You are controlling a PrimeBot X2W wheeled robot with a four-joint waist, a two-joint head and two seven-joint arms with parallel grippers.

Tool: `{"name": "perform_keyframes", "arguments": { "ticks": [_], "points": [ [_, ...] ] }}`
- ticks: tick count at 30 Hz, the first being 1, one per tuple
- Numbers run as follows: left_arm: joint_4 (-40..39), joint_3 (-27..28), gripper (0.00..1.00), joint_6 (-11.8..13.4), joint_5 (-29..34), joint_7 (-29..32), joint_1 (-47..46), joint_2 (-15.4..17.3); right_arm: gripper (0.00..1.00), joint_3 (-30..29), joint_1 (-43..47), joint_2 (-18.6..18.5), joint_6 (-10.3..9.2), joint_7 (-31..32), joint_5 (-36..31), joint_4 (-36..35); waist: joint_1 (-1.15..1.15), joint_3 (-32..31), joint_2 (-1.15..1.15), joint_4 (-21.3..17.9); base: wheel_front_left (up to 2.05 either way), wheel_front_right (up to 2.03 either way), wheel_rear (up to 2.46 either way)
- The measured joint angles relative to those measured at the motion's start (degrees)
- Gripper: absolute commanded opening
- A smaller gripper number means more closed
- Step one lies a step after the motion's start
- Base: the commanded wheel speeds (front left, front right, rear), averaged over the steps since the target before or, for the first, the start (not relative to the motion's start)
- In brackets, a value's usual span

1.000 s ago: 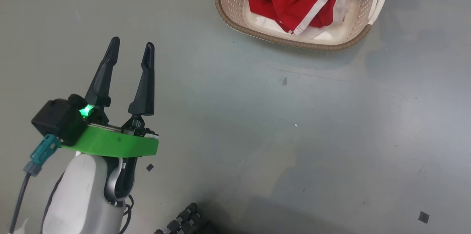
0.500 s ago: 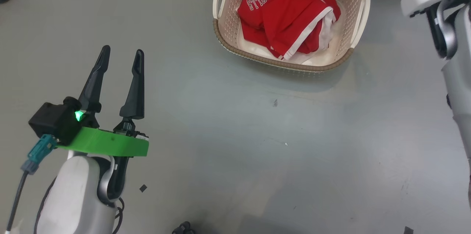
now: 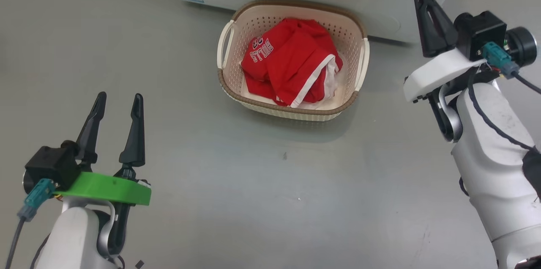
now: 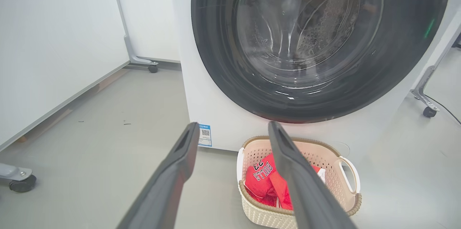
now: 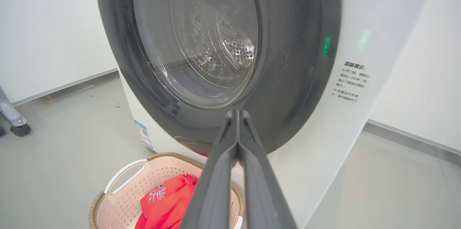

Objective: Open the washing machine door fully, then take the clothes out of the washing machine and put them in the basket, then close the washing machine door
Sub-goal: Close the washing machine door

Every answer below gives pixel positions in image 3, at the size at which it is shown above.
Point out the white washing machine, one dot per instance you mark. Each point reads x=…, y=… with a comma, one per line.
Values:
x=401, y=11

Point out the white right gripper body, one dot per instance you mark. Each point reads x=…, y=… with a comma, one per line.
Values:
x=439, y=70

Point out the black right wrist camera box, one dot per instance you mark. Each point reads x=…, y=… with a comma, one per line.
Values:
x=482, y=34

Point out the red shorts with white trim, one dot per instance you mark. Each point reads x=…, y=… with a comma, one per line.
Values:
x=296, y=66

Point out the cream perforated laundry basket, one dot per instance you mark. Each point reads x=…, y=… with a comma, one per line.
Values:
x=296, y=114

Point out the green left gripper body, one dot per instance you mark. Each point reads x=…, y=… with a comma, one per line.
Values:
x=110, y=188

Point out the small black floor scrap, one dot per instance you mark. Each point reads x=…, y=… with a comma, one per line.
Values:
x=139, y=264

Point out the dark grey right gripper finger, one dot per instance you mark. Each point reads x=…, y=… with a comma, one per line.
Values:
x=439, y=36

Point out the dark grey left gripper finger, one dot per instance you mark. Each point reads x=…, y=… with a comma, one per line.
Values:
x=93, y=133
x=135, y=142

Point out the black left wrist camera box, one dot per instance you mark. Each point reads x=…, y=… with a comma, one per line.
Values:
x=53, y=165

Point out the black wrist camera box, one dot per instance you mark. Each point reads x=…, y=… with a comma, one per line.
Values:
x=482, y=34
x=53, y=165

